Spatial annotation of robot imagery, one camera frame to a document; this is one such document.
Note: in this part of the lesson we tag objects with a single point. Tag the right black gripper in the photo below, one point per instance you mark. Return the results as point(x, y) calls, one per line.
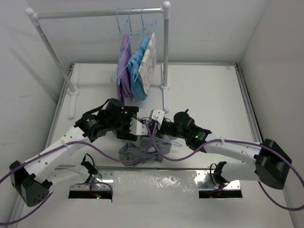
point(160, 129)

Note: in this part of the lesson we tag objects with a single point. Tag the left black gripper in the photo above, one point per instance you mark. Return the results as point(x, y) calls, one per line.
point(131, 112)

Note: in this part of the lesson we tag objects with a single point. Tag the light blue wire hanger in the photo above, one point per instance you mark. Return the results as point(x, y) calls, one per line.
point(170, 142)

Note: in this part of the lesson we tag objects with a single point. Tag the grey t shirt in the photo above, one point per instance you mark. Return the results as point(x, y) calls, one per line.
point(143, 151)

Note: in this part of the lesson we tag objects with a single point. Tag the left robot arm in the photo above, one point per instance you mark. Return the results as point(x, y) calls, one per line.
point(32, 178)

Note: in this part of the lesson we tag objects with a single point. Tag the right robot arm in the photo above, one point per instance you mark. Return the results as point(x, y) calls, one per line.
point(263, 161)

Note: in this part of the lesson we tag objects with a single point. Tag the purple t shirt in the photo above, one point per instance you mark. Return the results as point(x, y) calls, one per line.
point(123, 84)

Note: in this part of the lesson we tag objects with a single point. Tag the light blue t shirt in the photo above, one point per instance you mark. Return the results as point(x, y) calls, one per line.
point(133, 68)

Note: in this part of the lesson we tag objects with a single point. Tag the white patterned t shirt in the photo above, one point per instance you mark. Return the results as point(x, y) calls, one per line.
point(148, 63)

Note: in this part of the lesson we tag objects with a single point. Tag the light blue hanger with purple shirt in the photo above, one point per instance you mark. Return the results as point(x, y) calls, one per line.
point(118, 26)

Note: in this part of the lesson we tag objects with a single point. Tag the light blue hanger with patterned shirt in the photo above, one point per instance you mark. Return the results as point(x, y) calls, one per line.
point(147, 28)

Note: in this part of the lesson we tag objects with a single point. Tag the white front cover panel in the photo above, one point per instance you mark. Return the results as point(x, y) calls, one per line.
point(158, 199)

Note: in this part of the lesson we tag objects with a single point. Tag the white garment rack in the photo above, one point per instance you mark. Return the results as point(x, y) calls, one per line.
point(164, 10)

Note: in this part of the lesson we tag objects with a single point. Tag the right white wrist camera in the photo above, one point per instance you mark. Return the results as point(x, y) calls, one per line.
point(158, 116)

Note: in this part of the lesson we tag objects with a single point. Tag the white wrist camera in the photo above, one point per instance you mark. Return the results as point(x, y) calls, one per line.
point(138, 128)
point(158, 116)

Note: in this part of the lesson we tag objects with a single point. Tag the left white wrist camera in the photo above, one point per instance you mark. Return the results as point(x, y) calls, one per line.
point(138, 128)

